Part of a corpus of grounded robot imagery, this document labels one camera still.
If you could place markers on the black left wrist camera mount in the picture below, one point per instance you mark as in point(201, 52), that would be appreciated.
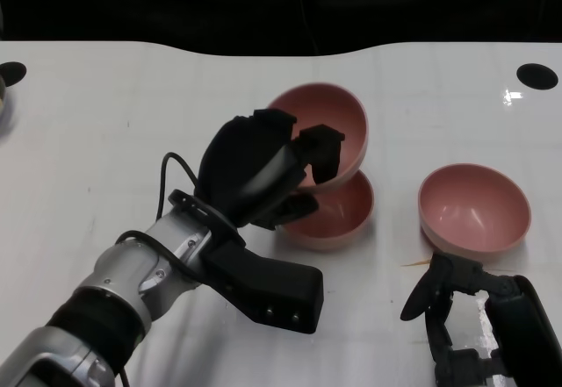
point(272, 286)

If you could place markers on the pink plastic bowl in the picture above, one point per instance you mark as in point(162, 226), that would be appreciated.
point(333, 106)
point(474, 202)
point(338, 220)

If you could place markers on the thin orange sliver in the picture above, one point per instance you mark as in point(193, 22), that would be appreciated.
point(415, 264)

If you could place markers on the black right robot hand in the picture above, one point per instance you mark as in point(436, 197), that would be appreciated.
point(522, 317)

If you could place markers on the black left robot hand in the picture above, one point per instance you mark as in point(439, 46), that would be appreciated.
point(237, 167)

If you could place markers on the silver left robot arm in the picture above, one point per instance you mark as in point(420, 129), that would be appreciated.
point(131, 268)

